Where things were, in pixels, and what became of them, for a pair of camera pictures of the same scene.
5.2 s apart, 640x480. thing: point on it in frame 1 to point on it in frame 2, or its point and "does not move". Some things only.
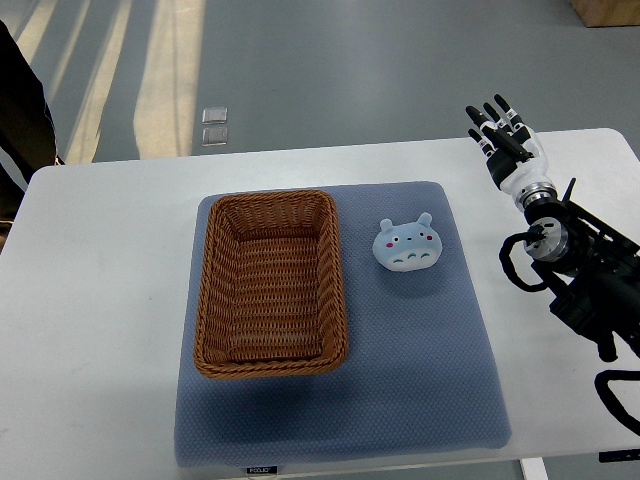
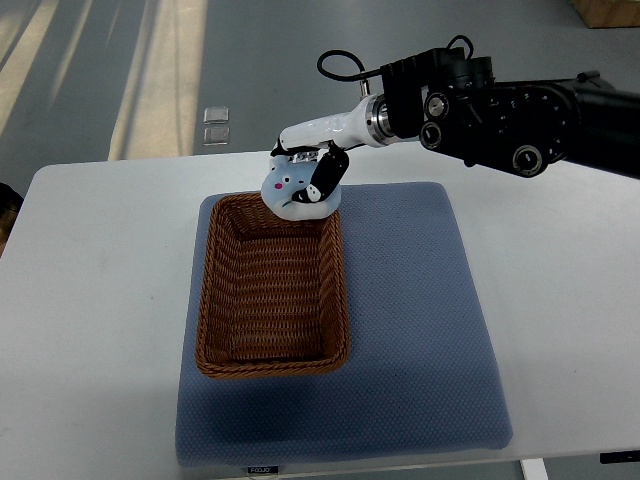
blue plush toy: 409,246 to 282,179
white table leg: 533,468 does not move
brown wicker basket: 270,295 does not move
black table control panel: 619,455 does not move
